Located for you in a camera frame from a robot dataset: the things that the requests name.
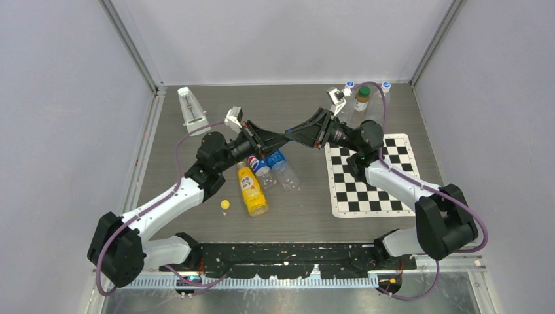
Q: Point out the standing clear bottle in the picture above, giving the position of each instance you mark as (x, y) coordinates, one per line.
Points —
(346, 112)
(376, 106)

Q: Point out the yellow juice bottle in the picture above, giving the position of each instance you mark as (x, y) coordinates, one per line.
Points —
(252, 193)

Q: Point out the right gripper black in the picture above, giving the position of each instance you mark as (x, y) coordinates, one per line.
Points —
(315, 132)

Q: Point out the left standing clear bottle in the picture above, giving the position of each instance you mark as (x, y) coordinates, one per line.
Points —
(346, 112)

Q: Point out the white metronome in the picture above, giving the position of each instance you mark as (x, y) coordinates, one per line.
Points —
(194, 116)

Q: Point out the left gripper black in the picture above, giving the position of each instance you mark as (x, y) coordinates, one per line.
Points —
(261, 141)

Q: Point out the clear bottle pepsi label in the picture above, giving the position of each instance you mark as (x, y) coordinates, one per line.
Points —
(262, 171)

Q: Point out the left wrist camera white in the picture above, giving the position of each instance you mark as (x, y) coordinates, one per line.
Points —
(233, 119)

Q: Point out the green cap brown bottle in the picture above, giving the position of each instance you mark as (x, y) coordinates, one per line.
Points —
(361, 101)

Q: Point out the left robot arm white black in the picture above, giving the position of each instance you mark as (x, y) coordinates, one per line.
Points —
(122, 246)

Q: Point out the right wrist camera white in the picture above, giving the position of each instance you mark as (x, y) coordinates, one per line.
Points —
(338, 98)

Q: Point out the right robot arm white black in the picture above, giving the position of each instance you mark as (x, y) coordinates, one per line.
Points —
(444, 224)

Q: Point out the right standing clear bottle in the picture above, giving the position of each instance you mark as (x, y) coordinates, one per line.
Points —
(376, 106)

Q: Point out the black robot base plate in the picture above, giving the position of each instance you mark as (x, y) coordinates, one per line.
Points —
(290, 260)

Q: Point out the yellow bottle cap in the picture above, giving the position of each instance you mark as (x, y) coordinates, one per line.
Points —
(225, 205)

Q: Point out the clear bottle blue label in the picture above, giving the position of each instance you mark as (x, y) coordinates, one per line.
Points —
(283, 171)

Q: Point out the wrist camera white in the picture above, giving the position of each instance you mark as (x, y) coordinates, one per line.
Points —
(233, 119)
(338, 98)

